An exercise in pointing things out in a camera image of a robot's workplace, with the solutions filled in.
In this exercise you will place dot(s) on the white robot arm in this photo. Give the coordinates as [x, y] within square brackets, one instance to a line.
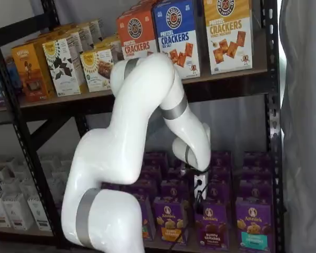
[108, 158]

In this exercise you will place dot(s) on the white yellow cracker box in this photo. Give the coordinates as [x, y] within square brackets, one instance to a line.
[61, 66]

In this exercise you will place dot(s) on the purple Annie's box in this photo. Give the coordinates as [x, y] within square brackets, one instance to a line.
[256, 172]
[255, 190]
[220, 172]
[219, 193]
[155, 160]
[173, 189]

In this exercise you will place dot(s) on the orange pretzel crackers box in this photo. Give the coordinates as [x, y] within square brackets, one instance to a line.
[137, 39]

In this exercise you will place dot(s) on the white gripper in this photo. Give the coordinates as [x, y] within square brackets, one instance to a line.
[201, 182]

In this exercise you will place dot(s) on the grey curtain sheet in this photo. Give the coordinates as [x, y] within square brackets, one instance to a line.
[305, 118]

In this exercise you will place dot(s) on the purple box brown patch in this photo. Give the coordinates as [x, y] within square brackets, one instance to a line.
[213, 232]

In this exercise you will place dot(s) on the purple box teal patch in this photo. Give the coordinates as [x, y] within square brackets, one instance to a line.
[254, 229]

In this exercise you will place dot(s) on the purple box green orange patch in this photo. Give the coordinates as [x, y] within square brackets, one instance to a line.
[148, 224]

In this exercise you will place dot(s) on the brown shelf board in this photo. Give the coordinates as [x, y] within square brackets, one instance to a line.
[226, 84]

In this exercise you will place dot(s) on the yellow snack bar box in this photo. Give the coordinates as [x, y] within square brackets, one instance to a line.
[96, 71]

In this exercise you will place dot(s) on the yellow pretzel crackers box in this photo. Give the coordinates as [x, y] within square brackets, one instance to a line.
[227, 37]

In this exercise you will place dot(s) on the black metal shelf rack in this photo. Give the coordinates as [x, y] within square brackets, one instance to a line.
[272, 105]

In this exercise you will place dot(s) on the orange brown snack box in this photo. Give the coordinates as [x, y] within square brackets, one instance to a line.
[29, 73]

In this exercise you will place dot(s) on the blue pretzel crackers box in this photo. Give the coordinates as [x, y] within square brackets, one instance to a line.
[176, 31]

